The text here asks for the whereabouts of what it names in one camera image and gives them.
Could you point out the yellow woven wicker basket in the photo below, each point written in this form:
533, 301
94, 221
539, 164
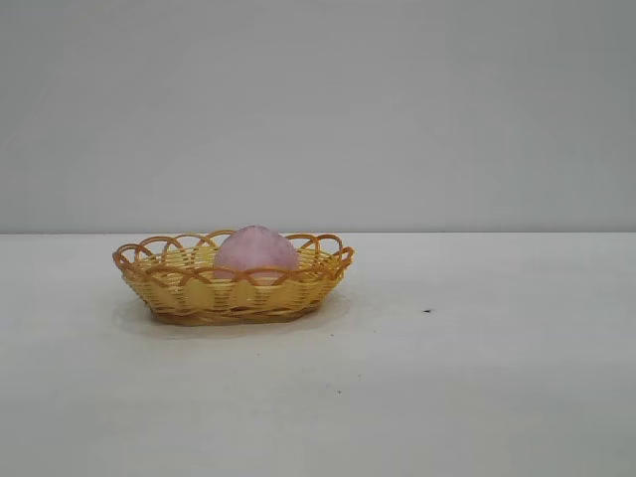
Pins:
199, 298

